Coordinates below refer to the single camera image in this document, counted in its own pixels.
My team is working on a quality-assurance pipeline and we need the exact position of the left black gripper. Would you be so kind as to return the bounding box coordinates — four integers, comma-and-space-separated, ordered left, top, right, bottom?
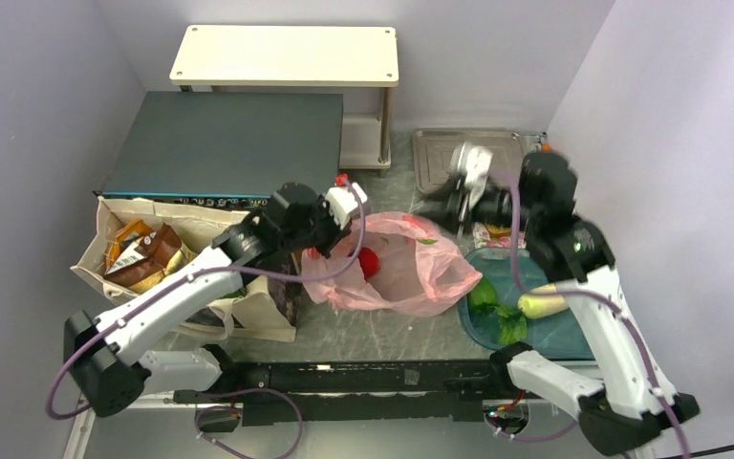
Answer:
282, 194, 354, 260

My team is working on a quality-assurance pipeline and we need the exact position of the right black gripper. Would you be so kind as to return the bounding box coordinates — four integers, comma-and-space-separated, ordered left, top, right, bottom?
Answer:
413, 174, 538, 235

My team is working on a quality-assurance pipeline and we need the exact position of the pink plastic grocery bag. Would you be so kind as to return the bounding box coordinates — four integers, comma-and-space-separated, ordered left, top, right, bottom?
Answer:
304, 211, 482, 317

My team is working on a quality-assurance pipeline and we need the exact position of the red apple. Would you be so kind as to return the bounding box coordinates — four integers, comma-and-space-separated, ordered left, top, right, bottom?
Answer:
357, 248, 380, 279

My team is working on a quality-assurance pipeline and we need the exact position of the green pepper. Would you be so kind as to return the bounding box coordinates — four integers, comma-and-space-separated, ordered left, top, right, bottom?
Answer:
467, 277, 499, 315

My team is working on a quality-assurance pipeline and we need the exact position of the beige canvas tote bag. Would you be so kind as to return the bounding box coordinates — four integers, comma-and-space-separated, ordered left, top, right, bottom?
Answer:
71, 197, 297, 342

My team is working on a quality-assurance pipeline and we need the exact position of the white radish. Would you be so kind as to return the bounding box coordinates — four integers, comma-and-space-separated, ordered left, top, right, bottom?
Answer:
517, 284, 569, 319

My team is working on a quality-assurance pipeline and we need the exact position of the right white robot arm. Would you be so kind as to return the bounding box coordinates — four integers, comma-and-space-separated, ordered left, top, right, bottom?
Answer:
421, 143, 700, 458

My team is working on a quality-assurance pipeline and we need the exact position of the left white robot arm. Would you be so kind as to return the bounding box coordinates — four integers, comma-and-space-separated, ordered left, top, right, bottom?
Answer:
44, 176, 368, 420

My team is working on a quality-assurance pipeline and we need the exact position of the floral cloth mat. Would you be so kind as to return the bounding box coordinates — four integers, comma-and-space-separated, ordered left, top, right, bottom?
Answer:
472, 223, 513, 249

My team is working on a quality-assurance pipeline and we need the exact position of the silver metal tray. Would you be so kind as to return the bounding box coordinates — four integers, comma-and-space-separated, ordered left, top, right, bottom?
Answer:
413, 129, 539, 193

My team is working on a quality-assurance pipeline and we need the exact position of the white two-tier shelf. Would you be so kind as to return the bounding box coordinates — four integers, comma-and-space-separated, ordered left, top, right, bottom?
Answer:
169, 24, 399, 174

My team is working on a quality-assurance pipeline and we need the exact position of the teal plastic tray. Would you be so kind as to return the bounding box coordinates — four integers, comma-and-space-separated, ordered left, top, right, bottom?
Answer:
457, 248, 594, 361

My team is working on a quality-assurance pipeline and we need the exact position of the brown snack packet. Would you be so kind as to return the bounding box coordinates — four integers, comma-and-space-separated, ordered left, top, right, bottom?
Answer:
103, 225, 182, 293

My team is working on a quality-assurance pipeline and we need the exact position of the orange snack packet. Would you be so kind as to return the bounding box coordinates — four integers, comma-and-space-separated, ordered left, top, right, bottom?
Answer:
105, 218, 153, 271

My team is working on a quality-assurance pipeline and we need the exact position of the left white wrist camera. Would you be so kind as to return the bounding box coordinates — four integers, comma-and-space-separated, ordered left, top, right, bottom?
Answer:
325, 173, 369, 230

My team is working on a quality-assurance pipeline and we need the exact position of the dark blue network switch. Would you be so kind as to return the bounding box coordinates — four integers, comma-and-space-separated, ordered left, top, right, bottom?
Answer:
96, 91, 344, 210

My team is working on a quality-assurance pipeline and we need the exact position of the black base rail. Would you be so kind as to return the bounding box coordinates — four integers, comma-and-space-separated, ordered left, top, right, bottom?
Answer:
173, 359, 519, 426

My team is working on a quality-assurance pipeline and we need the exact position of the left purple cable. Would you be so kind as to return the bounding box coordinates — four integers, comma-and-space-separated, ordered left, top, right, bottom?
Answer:
45, 177, 368, 459

